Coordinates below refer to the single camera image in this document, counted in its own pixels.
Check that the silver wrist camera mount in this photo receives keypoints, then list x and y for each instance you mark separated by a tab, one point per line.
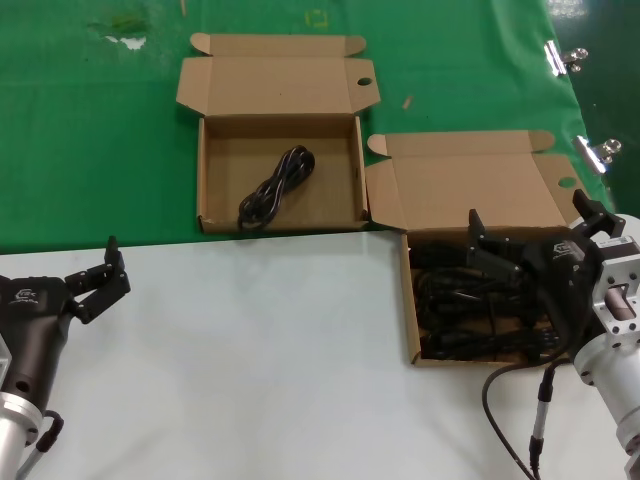
620	270
4	357

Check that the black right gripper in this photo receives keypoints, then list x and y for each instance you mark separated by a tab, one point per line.
562	270

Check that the open brown cardboard box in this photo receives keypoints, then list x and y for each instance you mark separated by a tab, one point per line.
280	90
475	175

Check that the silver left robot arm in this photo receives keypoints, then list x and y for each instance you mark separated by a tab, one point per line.
12	435

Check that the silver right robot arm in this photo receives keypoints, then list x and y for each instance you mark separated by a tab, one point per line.
615	380

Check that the green felt table cloth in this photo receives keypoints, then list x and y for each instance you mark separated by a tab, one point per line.
75	150

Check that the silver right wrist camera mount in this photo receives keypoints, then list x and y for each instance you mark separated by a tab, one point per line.
620	270

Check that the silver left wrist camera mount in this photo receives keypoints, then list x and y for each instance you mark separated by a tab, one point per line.
4	357

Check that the silver metal binder clip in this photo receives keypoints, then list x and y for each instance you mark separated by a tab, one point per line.
590	152
555	57

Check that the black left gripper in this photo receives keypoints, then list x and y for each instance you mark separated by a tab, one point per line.
30	325

